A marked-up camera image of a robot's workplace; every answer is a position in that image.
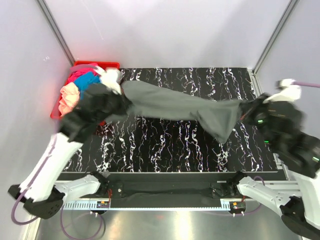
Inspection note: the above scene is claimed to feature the grey t shirt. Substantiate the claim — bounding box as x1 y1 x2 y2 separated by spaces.
122 80 242 144

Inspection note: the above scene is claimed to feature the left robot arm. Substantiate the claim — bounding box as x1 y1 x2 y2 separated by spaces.
8 83 126 219

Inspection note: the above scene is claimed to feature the right orange connector box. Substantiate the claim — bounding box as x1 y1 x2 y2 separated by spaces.
232 201 246 210

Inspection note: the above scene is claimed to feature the orange connector box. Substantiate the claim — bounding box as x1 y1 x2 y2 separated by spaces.
232 201 246 210
96 199 110 209

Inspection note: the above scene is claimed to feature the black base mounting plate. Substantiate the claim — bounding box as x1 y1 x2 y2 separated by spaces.
59 172 281 210

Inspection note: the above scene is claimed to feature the blue t shirt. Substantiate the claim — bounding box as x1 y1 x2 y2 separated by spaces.
73 72 101 100

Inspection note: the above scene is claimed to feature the left orange connector box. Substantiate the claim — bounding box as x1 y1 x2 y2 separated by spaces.
96 199 110 209

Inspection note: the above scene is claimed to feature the magenta pink t shirt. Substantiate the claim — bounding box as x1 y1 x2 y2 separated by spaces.
66 63 98 84

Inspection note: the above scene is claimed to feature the peach orange t shirt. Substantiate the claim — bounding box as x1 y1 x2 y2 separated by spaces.
58 82 80 117

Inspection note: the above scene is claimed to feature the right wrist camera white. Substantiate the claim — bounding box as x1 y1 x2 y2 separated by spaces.
263 78 302 104

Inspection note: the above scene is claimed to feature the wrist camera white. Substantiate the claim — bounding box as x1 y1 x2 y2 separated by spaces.
263 78 302 104
95 66 122 95

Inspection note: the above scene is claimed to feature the slotted white cable duct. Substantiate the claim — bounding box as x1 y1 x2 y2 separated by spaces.
62 198 232 211

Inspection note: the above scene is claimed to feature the right corner aluminium post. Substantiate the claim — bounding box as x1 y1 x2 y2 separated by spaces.
252 0 300 76

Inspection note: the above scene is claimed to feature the corner aluminium post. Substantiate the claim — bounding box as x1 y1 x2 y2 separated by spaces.
252 0 300 76
35 0 75 65

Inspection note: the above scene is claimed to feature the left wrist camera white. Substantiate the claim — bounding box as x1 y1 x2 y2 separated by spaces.
95 66 122 95

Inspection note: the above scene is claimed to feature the left corner aluminium post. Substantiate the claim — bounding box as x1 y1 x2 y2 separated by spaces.
35 0 75 65

